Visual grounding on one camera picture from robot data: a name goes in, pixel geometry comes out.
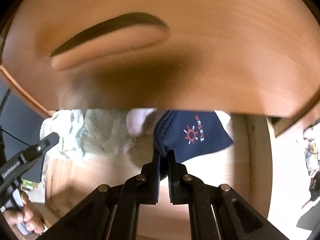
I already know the wooden drawer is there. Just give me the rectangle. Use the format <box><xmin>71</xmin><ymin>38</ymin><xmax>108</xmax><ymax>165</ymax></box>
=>
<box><xmin>44</xmin><ymin>108</ymin><xmax>275</xmax><ymax>240</ymax></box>
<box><xmin>2</xmin><ymin>0</ymin><xmax>319</xmax><ymax>117</ymax></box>

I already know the left hand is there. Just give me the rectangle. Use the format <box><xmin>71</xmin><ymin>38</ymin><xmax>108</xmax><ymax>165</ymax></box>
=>
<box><xmin>3</xmin><ymin>191</ymin><xmax>45</xmax><ymax>239</ymax></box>

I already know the dark blue cabinet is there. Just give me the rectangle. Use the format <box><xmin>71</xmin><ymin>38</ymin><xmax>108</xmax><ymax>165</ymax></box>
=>
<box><xmin>0</xmin><ymin>80</ymin><xmax>48</xmax><ymax>184</ymax></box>

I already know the pale green lace garment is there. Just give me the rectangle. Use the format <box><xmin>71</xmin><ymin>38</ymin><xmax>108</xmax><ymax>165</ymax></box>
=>
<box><xmin>40</xmin><ymin>109</ymin><xmax>137</xmax><ymax>160</ymax></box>

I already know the wooden nightstand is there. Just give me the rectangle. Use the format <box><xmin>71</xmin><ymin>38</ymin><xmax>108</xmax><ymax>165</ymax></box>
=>
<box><xmin>0</xmin><ymin>62</ymin><xmax>320</xmax><ymax>138</ymax></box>

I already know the pile of small trinkets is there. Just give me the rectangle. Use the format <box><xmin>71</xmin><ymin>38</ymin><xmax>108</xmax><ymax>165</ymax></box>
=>
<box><xmin>303</xmin><ymin>126</ymin><xmax>319</xmax><ymax>178</ymax></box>

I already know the black remote and pouch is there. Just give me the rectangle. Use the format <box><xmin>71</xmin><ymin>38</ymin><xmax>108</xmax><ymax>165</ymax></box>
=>
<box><xmin>309</xmin><ymin>173</ymin><xmax>319</xmax><ymax>202</ymax></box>

